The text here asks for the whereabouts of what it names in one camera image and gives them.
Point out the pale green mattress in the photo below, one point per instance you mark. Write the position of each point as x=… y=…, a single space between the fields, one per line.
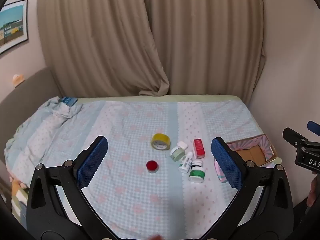
x=162 y=98

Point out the red carton box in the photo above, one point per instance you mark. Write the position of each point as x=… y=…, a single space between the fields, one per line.
x=199 y=148

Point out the light blue crumpled quilt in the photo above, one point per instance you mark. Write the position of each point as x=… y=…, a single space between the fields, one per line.
x=42 y=130

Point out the small peach figurine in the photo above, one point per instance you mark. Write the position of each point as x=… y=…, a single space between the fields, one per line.
x=18 y=78

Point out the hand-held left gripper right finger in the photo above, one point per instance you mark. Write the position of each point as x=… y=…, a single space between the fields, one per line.
x=226 y=162

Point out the beige curtain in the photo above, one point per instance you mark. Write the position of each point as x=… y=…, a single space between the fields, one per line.
x=125 y=35

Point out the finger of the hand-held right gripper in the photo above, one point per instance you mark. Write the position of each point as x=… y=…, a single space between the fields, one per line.
x=293 y=136
x=314 y=127

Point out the framed wall picture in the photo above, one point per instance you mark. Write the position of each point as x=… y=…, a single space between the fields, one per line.
x=12 y=27

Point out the grey upholstered headboard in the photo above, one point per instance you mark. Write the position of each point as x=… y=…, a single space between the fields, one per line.
x=27 y=97

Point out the checked floral bed sheet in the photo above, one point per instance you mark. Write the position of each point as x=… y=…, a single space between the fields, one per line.
x=140 y=120

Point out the red lid small jar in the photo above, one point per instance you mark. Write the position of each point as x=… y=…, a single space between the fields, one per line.
x=152 y=166

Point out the person's right hand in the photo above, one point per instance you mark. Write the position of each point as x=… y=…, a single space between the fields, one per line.
x=315 y=192

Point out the white plastic bottle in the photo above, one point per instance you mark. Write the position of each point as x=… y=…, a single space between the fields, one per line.
x=186 y=162

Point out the white earbuds case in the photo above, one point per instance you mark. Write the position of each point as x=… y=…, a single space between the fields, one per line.
x=183 y=145

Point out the cardboard box with pink print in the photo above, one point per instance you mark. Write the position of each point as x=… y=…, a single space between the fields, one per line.
x=252 y=152

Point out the blue packet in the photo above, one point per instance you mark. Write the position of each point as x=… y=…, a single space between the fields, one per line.
x=69 y=101

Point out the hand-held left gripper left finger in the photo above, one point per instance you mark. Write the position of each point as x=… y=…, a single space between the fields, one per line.
x=93 y=160

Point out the pale green cream jar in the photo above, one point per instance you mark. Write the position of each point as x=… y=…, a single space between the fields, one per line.
x=177 y=154

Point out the striped green cloth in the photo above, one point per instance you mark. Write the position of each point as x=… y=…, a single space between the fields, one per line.
x=20 y=202

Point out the green jar white lid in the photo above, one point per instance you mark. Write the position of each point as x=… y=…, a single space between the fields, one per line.
x=196 y=173

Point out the yellow tape roll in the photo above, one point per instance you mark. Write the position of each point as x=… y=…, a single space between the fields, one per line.
x=160 y=142

